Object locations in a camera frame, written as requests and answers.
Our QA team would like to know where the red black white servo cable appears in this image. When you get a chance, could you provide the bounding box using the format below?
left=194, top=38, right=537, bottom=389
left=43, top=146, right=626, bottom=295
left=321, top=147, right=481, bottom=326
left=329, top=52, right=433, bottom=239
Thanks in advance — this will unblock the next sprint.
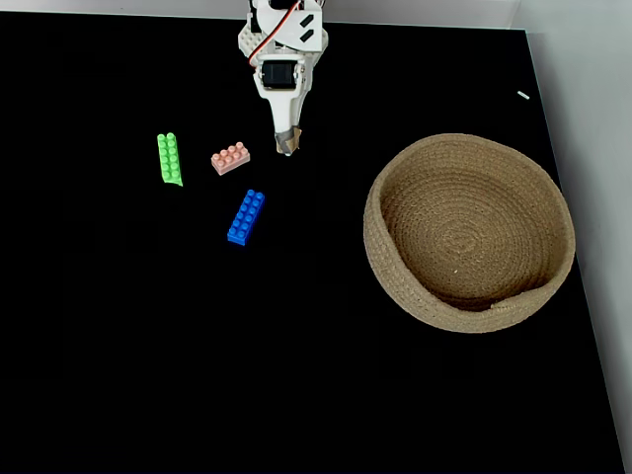
left=246, top=0, right=303, bottom=69

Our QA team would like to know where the woven rope basket tray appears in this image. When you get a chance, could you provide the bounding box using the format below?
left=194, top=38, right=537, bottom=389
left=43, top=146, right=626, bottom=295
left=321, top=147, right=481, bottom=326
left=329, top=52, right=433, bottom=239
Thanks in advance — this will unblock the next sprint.
left=362, top=132, right=577, bottom=335

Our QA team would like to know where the green lego block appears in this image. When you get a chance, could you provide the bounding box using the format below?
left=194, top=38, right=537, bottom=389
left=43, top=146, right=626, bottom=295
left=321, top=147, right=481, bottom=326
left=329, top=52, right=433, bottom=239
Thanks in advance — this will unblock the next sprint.
left=156, top=131, right=185, bottom=188

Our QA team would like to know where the pink lego block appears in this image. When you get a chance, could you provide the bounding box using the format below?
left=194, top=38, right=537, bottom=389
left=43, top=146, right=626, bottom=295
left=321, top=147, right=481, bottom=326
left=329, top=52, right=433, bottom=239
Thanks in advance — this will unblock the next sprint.
left=210, top=141, right=252, bottom=177

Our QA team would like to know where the blue lego block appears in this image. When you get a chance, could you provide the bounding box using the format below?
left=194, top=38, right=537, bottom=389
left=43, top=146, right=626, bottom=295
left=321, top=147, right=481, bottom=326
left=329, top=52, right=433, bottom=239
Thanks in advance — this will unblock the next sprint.
left=226, top=189, right=267, bottom=247

